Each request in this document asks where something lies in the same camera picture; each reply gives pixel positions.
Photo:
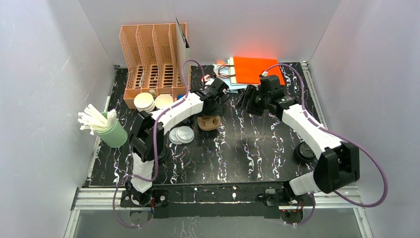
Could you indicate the grey folder in organizer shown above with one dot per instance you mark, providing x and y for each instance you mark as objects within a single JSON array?
[{"x": 182, "y": 49}]

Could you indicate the white cup lid underneath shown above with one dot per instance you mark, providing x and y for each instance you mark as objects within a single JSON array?
[{"x": 173, "y": 137}]

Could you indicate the green straw holder cup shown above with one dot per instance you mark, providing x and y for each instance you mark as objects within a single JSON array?
[{"x": 114, "y": 135}]

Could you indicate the orange plastic file organizer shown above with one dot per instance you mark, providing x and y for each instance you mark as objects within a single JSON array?
[{"x": 150, "y": 54}]

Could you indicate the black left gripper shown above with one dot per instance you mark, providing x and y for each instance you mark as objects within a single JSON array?
[{"x": 213, "y": 107}]

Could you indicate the light blue paper bag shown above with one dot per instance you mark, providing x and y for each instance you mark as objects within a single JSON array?
[{"x": 227, "y": 73}]

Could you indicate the aluminium rail frame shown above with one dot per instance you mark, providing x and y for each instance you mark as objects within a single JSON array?
[{"x": 107, "y": 199}]

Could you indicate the kraft paper cup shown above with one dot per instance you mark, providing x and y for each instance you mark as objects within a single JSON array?
[{"x": 163, "y": 101}]

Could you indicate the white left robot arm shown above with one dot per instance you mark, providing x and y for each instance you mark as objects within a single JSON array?
[{"x": 148, "y": 134}]

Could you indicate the white cup lid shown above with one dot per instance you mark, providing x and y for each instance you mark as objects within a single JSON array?
[{"x": 185, "y": 134}]

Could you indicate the brown pulp cup carrier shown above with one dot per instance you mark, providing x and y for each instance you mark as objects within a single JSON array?
[{"x": 209, "y": 123}]

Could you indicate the black cup lid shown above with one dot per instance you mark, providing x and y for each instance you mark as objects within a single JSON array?
[
  {"x": 304, "y": 154},
  {"x": 163, "y": 154}
]

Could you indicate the black cup lid left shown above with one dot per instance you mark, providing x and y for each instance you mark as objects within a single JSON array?
[{"x": 163, "y": 154}]

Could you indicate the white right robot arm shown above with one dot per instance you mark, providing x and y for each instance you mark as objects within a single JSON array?
[{"x": 338, "y": 162}]

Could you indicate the orange paper bag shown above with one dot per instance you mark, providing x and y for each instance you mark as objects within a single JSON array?
[{"x": 248, "y": 70}]

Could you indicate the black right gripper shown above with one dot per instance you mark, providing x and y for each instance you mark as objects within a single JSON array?
[{"x": 250, "y": 99}]

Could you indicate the black cup lid right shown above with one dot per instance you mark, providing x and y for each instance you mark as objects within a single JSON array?
[{"x": 304, "y": 154}]

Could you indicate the white wrapped straws bundle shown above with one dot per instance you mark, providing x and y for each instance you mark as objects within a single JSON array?
[{"x": 94, "y": 121}]

